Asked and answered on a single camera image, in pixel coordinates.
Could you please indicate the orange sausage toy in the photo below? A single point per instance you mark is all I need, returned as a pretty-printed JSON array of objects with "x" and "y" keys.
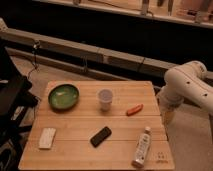
[{"x": 134, "y": 110}]

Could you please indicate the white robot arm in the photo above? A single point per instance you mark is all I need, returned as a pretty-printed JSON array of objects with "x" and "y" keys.
[{"x": 182, "y": 82}]

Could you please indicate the black rectangular phone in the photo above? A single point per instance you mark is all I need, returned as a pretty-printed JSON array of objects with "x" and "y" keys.
[{"x": 100, "y": 136}]

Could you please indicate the white plastic bottle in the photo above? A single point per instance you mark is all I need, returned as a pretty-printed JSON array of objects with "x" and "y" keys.
[{"x": 142, "y": 148}]

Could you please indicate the translucent plastic cup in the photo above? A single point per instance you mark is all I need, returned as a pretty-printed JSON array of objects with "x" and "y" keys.
[{"x": 105, "y": 97}]

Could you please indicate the grey metal rail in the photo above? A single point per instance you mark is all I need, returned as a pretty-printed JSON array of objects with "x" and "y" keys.
[{"x": 92, "y": 53}]

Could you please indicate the green ceramic bowl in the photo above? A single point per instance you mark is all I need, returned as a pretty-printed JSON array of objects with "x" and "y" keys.
[{"x": 63, "y": 97}]

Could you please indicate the black equipment stand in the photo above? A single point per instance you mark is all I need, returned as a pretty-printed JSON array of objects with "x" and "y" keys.
[{"x": 15, "y": 100}]

